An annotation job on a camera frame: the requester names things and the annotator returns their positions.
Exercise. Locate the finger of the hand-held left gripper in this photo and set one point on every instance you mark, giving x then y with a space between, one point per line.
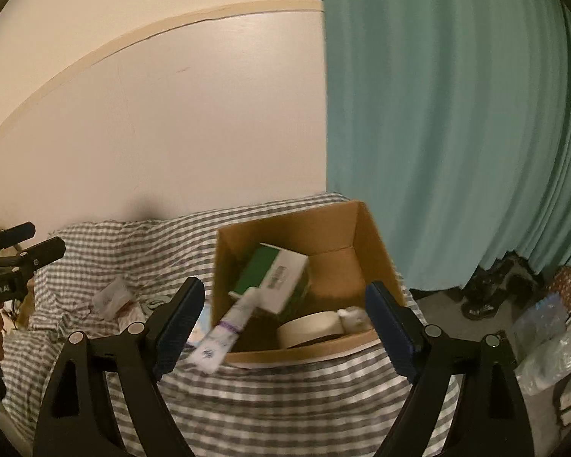
14 234
45 251

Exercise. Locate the clear plastic wrapper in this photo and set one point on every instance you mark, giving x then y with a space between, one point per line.
110 297

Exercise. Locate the clear plastic bag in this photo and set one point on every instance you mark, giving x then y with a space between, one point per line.
545 342

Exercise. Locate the white tube with purple band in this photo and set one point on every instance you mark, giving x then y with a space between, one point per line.
228 331

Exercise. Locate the blue and white packet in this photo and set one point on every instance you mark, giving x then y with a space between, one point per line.
200 326

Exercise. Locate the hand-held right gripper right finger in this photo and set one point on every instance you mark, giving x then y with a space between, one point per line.
391 333

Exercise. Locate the brown cardboard box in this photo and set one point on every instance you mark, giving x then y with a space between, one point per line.
335 266

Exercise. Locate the grey checkered bedsheet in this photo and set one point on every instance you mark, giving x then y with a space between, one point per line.
276 404

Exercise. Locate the brown patterned bag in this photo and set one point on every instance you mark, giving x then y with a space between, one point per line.
567 285

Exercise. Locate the beige tape roll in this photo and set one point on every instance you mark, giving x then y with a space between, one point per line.
309 329

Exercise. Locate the black shoes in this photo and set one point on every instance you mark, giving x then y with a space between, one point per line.
497 283

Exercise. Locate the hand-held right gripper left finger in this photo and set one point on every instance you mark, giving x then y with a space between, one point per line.
181 323

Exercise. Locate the green and white carton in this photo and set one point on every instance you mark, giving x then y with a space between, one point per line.
278 276

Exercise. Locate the small printed sachet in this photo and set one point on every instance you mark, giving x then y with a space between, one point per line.
132 315

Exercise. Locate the teal curtain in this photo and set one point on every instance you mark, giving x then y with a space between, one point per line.
437 119

